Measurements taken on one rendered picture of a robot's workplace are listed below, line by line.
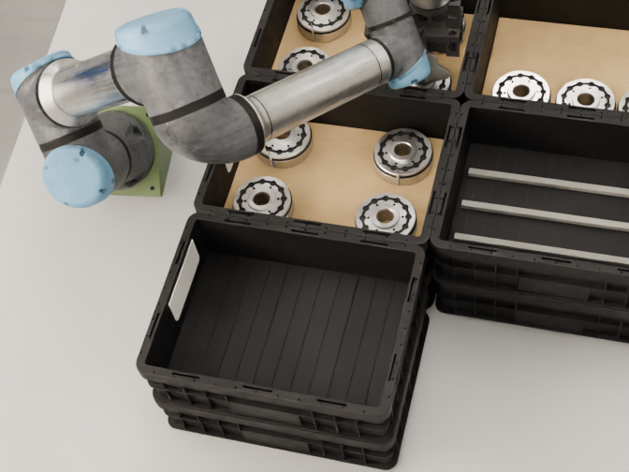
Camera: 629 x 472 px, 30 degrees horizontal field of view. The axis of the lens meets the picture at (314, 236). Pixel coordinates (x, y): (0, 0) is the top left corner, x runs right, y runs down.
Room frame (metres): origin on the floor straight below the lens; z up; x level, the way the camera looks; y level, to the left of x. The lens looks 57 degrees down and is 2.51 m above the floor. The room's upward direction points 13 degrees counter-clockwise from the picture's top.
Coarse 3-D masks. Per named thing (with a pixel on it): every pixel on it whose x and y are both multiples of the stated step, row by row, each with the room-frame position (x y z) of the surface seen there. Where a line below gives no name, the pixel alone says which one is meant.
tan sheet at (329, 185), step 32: (320, 128) 1.32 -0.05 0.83; (352, 128) 1.31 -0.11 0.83; (256, 160) 1.28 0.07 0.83; (320, 160) 1.25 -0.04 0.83; (352, 160) 1.24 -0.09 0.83; (320, 192) 1.19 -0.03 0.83; (352, 192) 1.17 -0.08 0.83; (384, 192) 1.16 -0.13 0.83; (416, 192) 1.14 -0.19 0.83; (352, 224) 1.11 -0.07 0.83
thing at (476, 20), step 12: (480, 0) 1.46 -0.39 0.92; (264, 12) 1.54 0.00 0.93; (480, 12) 1.42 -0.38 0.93; (264, 24) 1.51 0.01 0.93; (252, 48) 1.46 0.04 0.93; (468, 48) 1.35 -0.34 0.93; (252, 60) 1.43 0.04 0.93; (468, 60) 1.32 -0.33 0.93; (252, 72) 1.40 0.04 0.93; (264, 72) 1.40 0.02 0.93; (276, 72) 1.39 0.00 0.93; (288, 72) 1.38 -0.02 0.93; (468, 72) 1.29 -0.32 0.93; (384, 84) 1.31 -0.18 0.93; (444, 96) 1.25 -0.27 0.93; (456, 96) 1.25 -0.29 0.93
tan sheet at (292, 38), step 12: (300, 0) 1.65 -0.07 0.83; (360, 12) 1.58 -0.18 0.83; (288, 24) 1.59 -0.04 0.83; (360, 24) 1.55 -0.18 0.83; (468, 24) 1.49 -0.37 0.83; (288, 36) 1.56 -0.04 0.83; (300, 36) 1.55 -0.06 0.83; (348, 36) 1.53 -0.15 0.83; (360, 36) 1.52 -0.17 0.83; (468, 36) 1.46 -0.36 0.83; (288, 48) 1.53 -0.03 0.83; (324, 48) 1.51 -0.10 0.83; (336, 48) 1.50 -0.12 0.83; (348, 48) 1.50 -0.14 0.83; (276, 60) 1.51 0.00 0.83; (444, 60) 1.42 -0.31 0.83; (456, 60) 1.41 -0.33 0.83; (456, 72) 1.38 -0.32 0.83; (456, 84) 1.35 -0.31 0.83
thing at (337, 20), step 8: (304, 0) 1.61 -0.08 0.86; (312, 0) 1.61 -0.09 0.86; (336, 0) 1.59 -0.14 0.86; (304, 8) 1.59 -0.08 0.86; (336, 8) 1.57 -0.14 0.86; (344, 8) 1.57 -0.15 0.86; (304, 16) 1.57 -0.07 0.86; (336, 16) 1.55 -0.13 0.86; (344, 16) 1.55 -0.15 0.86; (304, 24) 1.55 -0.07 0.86; (320, 24) 1.54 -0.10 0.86; (328, 24) 1.54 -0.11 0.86; (336, 24) 1.53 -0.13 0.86; (320, 32) 1.53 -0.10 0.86
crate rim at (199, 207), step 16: (240, 80) 1.39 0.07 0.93; (256, 80) 1.38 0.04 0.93; (272, 80) 1.38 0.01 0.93; (384, 96) 1.28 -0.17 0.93; (400, 96) 1.27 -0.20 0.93; (416, 96) 1.27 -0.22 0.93; (432, 96) 1.26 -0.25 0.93; (448, 128) 1.19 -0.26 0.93; (448, 144) 1.15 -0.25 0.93; (208, 176) 1.21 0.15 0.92; (432, 192) 1.07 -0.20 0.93; (208, 208) 1.13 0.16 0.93; (224, 208) 1.13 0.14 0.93; (432, 208) 1.04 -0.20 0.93; (288, 224) 1.07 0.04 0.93; (304, 224) 1.06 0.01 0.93; (320, 224) 1.05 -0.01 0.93; (432, 224) 1.01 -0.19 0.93; (400, 240) 0.99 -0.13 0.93; (416, 240) 0.98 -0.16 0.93
